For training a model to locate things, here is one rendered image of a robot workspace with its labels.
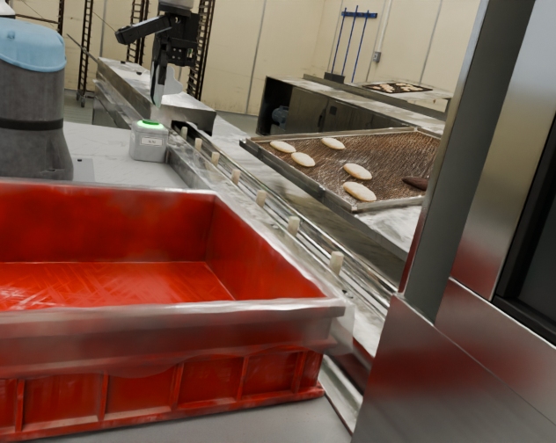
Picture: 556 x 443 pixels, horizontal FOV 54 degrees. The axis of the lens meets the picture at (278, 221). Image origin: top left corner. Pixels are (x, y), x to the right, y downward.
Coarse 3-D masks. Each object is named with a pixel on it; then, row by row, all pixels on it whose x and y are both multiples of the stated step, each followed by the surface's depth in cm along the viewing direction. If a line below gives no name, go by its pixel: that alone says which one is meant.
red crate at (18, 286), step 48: (0, 288) 57; (48, 288) 59; (96, 288) 61; (144, 288) 64; (192, 288) 66; (0, 384) 37; (48, 384) 38; (96, 384) 40; (144, 384) 42; (192, 384) 44; (240, 384) 45; (288, 384) 48; (0, 432) 37; (48, 432) 39
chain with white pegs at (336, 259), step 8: (184, 128) 145; (184, 136) 146; (192, 144) 141; (200, 144) 134; (216, 160) 122; (232, 176) 110; (264, 192) 98; (256, 200) 99; (264, 200) 98; (264, 208) 98; (296, 224) 86; (296, 232) 87; (336, 256) 74; (336, 264) 74; (336, 272) 75
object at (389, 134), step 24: (264, 144) 130; (312, 144) 132; (360, 144) 134; (384, 144) 135; (408, 144) 135; (432, 144) 137; (288, 168) 110; (312, 168) 113; (384, 168) 115; (408, 168) 115; (432, 168) 116; (336, 192) 98
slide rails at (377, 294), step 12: (204, 144) 139; (204, 156) 125; (228, 168) 119; (240, 180) 111; (252, 192) 104; (276, 204) 99; (288, 216) 93; (300, 228) 88; (312, 240) 84; (312, 252) 78; (324, 252) 79; (324, 264) 75; (348, 264) 77; (348, 276) 73; (360, 276) 73; (372, 288) 70; (384, 300) 67
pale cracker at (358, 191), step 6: (348, 186) 99; (354, 186) 98; (360, 186) 99; (354, 192) 96; (360, 192) 96; (366, 192) 95; (372, 192) 96; (360, 198) 95; (366, 198) 94; (372, 198) 94
